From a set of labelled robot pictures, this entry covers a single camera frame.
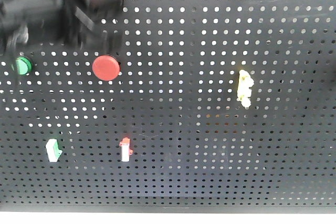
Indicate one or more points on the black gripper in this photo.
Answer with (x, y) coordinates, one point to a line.
(83, 26)

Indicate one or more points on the red push button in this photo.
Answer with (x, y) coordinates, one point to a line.
(106, 68)

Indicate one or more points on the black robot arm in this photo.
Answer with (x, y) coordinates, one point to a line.
(30, 22)

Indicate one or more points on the green illuminated push button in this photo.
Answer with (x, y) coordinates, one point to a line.
(22, 66)

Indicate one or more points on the black perforated pegboard panel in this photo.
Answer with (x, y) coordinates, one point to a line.
(195, 147)

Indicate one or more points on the red white rocker switch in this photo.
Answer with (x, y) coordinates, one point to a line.
(126, 152)

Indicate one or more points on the green white rocker switch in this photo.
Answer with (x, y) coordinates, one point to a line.
(53, 150)

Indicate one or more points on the yellow toggle switch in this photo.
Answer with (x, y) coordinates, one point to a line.
(245, 83)

